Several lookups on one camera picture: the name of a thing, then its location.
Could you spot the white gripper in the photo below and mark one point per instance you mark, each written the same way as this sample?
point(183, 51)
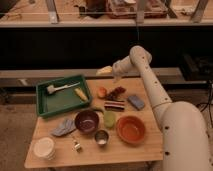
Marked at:
point(117, 71)

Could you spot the green plastic tray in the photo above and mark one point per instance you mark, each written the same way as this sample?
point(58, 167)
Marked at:
point(62, 101)

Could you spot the grey cloth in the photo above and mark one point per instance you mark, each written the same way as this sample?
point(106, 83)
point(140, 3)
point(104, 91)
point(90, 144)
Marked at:
point(64, 128)

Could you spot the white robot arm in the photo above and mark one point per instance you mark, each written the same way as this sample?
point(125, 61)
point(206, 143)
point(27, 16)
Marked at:
point(186, 144)

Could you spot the yellow corn cob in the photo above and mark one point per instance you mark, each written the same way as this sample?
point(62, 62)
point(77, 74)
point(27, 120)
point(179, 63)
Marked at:
point(81, 94)

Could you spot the orange bowl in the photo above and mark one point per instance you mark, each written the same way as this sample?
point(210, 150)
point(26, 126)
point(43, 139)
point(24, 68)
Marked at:
point(130, 129)

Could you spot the orange fruit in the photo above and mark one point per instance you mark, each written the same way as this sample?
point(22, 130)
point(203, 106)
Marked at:
point(102, 92)

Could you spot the red grape bunch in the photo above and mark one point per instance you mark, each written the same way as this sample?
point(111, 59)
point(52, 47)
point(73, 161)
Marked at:
point(113, 95)

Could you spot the wooden table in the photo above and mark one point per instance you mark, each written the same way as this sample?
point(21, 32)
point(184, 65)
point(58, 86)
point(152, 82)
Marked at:
point(116, 151)

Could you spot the white plastic container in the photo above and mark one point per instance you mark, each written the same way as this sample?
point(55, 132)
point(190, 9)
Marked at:
point(44, 148)

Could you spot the green plastic cup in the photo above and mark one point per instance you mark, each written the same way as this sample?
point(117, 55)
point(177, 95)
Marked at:
point(109, 119)

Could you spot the white dish brush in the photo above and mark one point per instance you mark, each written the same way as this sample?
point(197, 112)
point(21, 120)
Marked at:
point(51, 89)

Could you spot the blue sponge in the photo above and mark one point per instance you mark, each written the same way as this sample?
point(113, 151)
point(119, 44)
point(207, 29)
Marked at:
point(136, 102)

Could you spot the purple bowl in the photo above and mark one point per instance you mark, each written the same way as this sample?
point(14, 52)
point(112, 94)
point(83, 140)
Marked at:
point(87, 121)

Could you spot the small metal cup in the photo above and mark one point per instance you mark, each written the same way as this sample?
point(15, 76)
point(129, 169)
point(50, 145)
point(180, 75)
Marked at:
point(101, 137)

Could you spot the yellow banana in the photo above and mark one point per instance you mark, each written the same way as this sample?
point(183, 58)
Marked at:
point(104, 70)

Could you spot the striped rectangular block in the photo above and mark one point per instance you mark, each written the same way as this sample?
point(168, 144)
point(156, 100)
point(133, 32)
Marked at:
point(114, 105)

